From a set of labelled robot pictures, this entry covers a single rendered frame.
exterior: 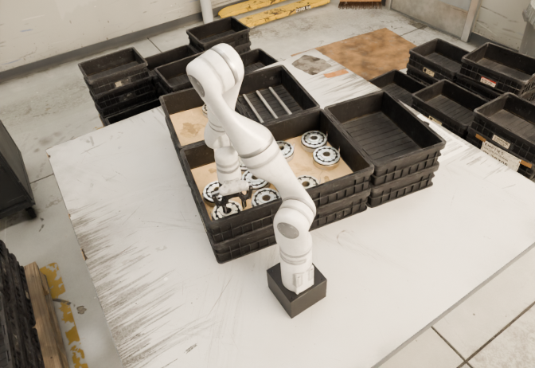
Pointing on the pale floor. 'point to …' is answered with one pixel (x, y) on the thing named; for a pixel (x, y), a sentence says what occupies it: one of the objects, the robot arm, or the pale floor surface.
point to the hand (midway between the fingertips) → (234, 206)
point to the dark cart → (13, 178)
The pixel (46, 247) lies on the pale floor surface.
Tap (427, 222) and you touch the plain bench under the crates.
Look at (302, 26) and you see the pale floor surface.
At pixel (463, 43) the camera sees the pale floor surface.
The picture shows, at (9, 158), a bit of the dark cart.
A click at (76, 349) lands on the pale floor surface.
